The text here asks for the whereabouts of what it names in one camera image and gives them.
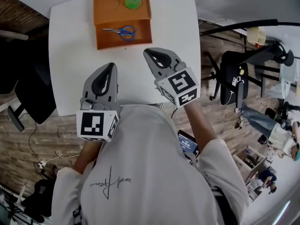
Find person's right forearm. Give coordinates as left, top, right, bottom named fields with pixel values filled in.
left=183, top=100, right=218, bottom=159

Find looped white cable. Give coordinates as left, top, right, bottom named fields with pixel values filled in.
left=44, top=150, right=82, bottom=165

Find black chair with armrest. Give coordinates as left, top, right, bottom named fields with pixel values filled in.
left=245, top=42, right=294, bottom=67

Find orange open-front box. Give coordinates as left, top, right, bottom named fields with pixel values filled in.
left=93, top=0, right=153, bottom=51

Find blue handled scissors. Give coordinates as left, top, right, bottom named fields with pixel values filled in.
left=102, top=25, right=137, bottom=41

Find large black office chair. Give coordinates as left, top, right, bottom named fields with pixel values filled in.
left=0, top=35, right=57, bottom=133

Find light wooden shelf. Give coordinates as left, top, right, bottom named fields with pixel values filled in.
left=232, top=145, right=268, bottom=185

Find white table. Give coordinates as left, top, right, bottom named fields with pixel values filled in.
left=48, top=0, right=202, bottom=117

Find right hand-held gripper camera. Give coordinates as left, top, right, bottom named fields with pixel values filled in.
left=174, top=62, right=188, bottom=72

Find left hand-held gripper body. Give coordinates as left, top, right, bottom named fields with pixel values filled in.
left=76, top=102, right=121, bottom=142

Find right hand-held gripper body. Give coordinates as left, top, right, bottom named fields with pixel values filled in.
left=154, top=66, right=201, bottom=108

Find person's white shirt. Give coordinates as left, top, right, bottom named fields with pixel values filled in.
left=51, top=104, right=249, bottom=225

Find black swivel chair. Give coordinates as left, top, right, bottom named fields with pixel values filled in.
left=21, top=165, right=60, bottom=223

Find hand-held gripper camera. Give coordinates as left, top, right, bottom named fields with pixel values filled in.
left=174, top=62, right=188, bottom=72
left=80, top=99, right=94, bottom=110

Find black curved bar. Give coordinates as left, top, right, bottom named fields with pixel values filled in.
left=199, top=19, right=300, bottom=37

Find left hand-held gripper camera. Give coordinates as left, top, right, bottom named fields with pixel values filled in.
left=80, top=99, right=94, bottom=110

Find person's left forearm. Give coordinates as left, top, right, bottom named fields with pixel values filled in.
left=73, top=139, right=104, bottom=175

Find black strap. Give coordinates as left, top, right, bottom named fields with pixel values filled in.
left=210, top=186, right=239, bottom=225

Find cream plastic connector housing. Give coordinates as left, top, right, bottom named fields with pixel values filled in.
left=247, top=27, right=267, bottom=45

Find thin black floor cable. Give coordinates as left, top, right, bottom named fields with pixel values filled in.
left=27, top=118, right=45, bottom=166

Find black screen device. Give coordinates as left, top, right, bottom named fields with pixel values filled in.
left=177, top=129, right=200, bottom=161

